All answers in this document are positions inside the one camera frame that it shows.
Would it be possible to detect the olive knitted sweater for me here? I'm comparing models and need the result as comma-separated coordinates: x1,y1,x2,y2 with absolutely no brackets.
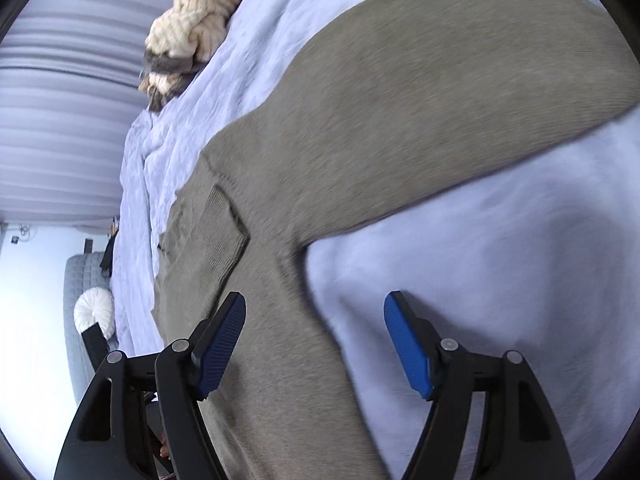
150,0,632,480

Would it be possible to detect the cream knitted clothes pile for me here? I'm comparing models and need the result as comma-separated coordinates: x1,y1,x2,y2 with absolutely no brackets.
137,0,273,112

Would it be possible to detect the white window blind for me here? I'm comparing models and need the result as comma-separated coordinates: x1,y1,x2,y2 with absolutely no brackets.
0,0,198,233

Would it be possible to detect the grey quilted sofa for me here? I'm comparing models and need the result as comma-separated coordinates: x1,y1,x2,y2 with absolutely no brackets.
62,252,121,406

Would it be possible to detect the lavender fleece blanket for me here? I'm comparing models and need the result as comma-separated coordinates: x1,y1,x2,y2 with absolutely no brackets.
110,0,640,480

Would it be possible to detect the white round cushion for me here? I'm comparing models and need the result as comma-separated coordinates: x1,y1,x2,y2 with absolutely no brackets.
73,287,117,341

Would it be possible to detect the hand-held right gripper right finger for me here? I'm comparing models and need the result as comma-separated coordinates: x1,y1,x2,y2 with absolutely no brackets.
383,290,577,480

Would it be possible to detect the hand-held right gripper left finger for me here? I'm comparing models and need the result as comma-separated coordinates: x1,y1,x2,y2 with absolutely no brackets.
53,291,247,480

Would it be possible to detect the dark hanging cloth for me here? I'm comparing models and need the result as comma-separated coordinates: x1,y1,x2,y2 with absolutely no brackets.
99,217,120,277

